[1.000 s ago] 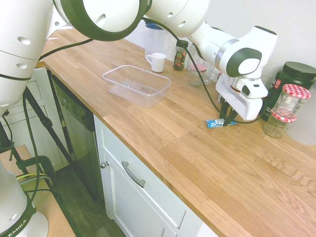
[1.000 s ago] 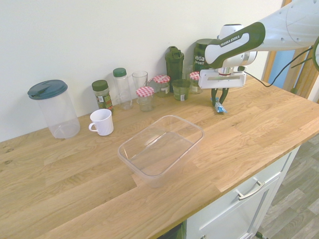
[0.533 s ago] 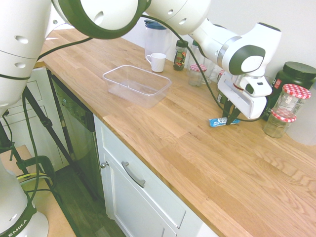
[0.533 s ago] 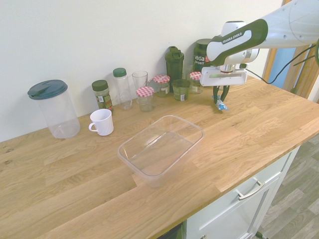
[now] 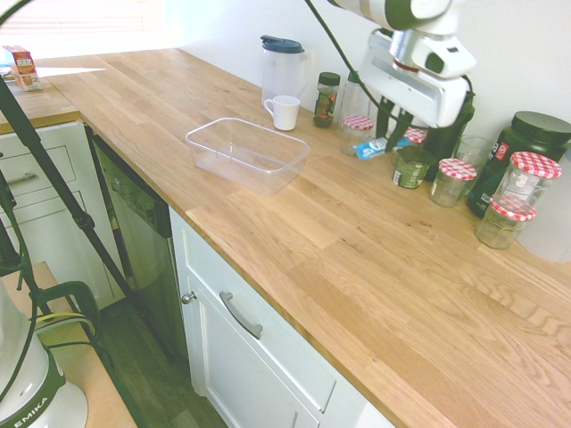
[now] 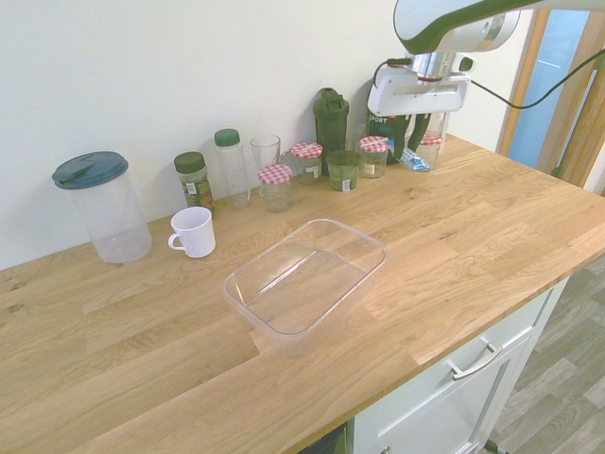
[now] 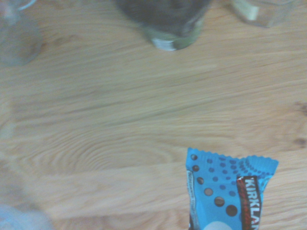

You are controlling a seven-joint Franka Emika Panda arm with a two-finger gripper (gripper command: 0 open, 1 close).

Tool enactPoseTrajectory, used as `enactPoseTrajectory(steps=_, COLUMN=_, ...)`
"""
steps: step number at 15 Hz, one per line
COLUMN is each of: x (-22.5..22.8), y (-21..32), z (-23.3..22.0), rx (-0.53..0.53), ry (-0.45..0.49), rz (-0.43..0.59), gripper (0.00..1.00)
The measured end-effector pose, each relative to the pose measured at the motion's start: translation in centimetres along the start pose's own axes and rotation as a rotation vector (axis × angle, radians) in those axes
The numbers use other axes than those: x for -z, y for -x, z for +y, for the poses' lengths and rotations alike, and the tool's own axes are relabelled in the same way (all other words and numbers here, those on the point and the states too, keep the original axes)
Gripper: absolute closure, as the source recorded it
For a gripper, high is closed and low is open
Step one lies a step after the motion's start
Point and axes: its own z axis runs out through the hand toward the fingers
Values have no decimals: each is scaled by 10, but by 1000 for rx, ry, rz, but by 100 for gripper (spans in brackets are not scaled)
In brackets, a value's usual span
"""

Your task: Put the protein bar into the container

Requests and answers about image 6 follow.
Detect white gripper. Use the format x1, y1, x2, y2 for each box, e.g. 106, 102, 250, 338
367, 64, 473, 151

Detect blue protein bar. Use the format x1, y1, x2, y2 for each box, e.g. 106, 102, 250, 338
399, 146, 435, 173

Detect dark green Vega protein tub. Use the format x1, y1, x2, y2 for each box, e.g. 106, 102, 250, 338
366, 79, 413, 166

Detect clear rectangular plastic container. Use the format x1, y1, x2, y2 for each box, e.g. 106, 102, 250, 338
222, 218, 389, 358

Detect dark green shaker bottle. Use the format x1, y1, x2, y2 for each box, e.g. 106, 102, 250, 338
312, 87, 351, 177

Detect short green glass jar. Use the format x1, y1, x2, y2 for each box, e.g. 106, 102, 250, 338
324, 149, 361, 193

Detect clear drinking glass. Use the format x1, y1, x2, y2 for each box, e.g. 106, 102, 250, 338
250, 134, 283, 188

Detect wooden framed glass door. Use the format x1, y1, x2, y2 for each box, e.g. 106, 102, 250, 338
495, 8, 605, 198

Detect tall clear bottle green lid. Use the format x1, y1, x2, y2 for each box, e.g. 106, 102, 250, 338
213, 128, 252, 211

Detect spice jar dark green lid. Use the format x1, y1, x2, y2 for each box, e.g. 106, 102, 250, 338
173, 150, 217, 217

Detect white mug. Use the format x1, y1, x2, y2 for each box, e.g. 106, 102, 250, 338
167, 205, 217, 259

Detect white cabinet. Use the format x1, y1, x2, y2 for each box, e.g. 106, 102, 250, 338
352, 276, 573, 454

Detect clear canister teal lid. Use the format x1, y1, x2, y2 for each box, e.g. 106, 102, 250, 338
51, 150, 153, 265

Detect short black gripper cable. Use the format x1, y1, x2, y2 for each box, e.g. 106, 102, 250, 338
372, 57, 410, 91

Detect long black cable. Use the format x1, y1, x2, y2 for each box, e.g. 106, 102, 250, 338
467, 48, 605, 111

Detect silver door handle bar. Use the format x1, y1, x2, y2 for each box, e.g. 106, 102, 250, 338
559, 68, 598, 172

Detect silver drawer handle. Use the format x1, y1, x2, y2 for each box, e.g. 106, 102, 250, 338
446, 342, 504, 382

